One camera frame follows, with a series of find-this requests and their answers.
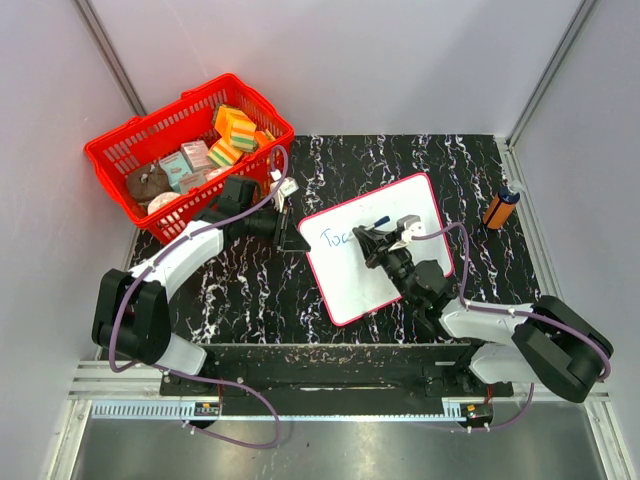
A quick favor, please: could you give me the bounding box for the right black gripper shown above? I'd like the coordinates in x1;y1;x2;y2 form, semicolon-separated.
356;226;417;306

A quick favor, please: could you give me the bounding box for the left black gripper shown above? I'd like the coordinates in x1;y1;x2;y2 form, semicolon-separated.
242;204;311;255

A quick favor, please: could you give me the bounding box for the blue capped whiteboard marker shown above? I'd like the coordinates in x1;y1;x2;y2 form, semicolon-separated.
365;216;390;230

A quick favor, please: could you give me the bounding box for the pink framed whiteboard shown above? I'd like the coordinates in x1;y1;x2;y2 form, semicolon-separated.
299;173;454;327

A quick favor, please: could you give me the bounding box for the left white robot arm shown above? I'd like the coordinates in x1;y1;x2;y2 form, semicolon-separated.
91;175;311;396

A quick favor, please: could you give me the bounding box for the striped sponge lower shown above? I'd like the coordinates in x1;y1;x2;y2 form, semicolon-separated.
207;138;244;167

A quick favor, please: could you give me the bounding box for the pink box lower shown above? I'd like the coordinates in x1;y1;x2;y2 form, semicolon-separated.
178;171;207;195

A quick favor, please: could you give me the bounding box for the striped sponge stack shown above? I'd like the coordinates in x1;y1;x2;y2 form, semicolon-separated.
212;104;257;152

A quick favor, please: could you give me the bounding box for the pink small box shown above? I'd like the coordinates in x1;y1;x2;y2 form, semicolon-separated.
181;140;214;172

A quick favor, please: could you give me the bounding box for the teal small box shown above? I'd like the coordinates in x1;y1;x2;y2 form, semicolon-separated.
158;151;193;193

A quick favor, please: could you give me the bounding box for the pink round pastry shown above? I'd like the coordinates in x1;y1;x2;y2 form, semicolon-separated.
147;191;180;215

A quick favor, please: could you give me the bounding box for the brown round bread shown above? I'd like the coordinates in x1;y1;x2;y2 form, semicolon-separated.
126;163;171;203

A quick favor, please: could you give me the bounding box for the red plastic shopping basket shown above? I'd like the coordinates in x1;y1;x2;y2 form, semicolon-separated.
84;73;294;245

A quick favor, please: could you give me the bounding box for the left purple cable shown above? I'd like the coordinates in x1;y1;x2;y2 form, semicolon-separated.
108;145;291;374

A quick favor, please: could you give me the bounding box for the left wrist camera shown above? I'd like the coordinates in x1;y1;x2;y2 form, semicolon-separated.
270;170;299;211

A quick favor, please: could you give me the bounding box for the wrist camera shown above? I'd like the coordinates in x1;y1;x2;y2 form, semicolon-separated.
270;170;299;211
389;215;426;251

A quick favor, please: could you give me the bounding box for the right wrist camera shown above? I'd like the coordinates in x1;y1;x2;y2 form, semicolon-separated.
389;215;426;251

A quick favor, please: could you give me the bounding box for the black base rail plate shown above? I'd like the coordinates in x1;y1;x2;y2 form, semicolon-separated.
159;342;514;416

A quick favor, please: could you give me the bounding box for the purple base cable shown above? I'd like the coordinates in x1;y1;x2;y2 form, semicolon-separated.
164;369;283;450

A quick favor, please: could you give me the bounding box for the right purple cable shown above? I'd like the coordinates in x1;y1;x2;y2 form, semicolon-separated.
414;222;614;384

